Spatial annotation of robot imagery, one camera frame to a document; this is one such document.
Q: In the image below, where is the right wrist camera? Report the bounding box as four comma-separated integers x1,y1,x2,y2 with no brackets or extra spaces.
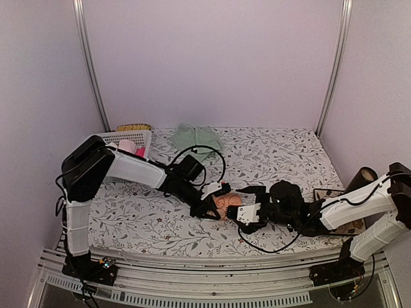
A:
269,180,304,209

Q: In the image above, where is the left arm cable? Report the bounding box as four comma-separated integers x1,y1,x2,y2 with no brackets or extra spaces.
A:
170,144,226,187

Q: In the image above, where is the green towel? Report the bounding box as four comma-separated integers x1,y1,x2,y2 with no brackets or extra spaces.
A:
168,123,224,153

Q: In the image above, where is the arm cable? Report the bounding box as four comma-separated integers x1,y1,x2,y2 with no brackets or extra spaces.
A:
237,224,302,254
170,144,226,187

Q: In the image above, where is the orange patterned towel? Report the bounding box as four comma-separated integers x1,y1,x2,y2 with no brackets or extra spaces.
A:
205,192,242,221

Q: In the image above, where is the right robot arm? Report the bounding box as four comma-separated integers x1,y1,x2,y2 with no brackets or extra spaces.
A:
225,162,410,280

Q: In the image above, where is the left metal frame post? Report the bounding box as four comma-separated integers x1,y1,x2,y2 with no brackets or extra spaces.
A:
73,0,111,132

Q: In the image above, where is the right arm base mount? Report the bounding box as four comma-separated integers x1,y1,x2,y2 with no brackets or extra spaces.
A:
309,257,365,286

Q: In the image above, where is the floral ceramic tray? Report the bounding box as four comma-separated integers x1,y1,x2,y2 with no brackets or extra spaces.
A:
313,188,367,238

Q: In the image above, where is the woven straw brush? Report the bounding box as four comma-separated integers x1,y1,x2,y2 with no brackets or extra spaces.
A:
116,123,152,132

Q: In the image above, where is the dark cylinder roll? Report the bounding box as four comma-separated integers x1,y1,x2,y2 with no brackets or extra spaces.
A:
344,166,378,193

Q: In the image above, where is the magenta rolled towel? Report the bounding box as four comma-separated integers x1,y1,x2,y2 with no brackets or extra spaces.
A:
135,147,146,158

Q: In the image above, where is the right metal frame post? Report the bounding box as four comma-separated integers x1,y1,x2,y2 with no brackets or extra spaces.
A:
315,0,353,139

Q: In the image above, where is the metal frame post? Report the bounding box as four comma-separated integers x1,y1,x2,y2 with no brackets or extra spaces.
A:
73,0,111,132
315,0,353,139

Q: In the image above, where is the pink rolled towel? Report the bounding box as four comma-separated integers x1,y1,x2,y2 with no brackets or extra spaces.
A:
118,139,137,154

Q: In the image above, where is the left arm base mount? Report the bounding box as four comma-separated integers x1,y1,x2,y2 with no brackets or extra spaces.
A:
62,253,118,286

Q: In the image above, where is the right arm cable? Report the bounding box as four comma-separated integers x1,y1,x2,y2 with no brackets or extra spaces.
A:
237,224,302,254

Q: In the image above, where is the white plastic basket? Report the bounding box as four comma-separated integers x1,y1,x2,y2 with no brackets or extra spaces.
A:
96,130,152,158

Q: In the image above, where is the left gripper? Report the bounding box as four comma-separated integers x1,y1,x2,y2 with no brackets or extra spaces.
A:
177,180,220,220

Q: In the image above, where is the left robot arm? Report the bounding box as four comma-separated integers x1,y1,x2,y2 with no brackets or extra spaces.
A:
56,135,231,278

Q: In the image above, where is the metal front rail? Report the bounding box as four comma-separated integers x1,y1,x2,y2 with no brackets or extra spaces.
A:
28,247,403,307

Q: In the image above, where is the floral tablecloth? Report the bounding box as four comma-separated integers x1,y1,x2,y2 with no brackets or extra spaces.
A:
88,128,342,258

